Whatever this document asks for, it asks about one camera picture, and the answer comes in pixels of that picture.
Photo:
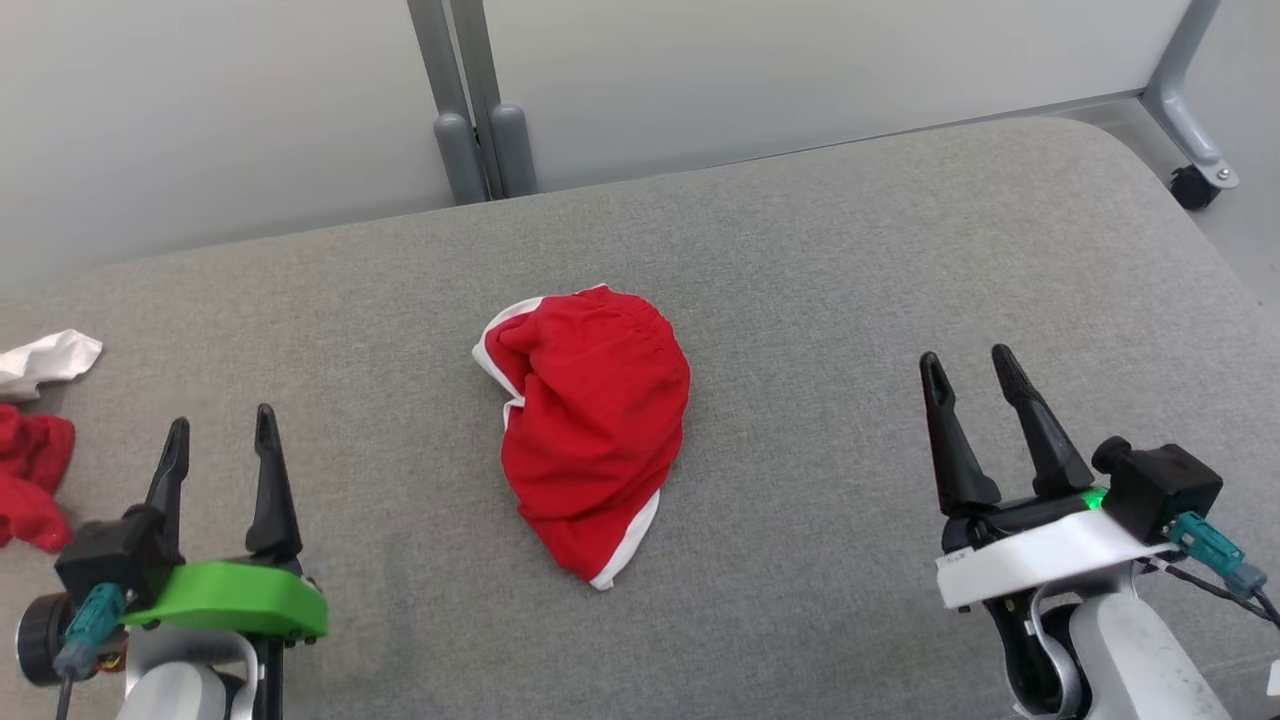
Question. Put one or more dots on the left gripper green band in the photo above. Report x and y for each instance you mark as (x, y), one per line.
(240, 600)

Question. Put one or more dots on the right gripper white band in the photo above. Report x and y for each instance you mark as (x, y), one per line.
(1040, 560)

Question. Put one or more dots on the red jersey white stripes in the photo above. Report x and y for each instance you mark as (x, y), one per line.
(30, 470)

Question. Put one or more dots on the red shorts white trim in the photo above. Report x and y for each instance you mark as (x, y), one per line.
(600, 420)

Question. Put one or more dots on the black caster wheel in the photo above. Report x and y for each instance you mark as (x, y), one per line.
(1193, 188)

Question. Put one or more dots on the grey partition foot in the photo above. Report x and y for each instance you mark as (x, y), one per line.
(1185, 90)

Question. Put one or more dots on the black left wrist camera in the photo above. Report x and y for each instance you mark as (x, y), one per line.
(105, 560)

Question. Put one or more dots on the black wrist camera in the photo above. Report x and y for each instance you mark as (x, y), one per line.
(1160, 490)
(105, 560)

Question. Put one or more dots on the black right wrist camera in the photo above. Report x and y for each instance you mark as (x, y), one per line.
(1160, 490)

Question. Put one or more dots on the teal left camera connector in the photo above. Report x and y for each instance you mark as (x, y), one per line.
(88, 625)

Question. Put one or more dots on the teal camera connector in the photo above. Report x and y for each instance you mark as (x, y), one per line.
(88, 625)
(1210, 545)

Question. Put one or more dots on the teal right camera connector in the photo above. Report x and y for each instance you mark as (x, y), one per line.
(1210, 545)

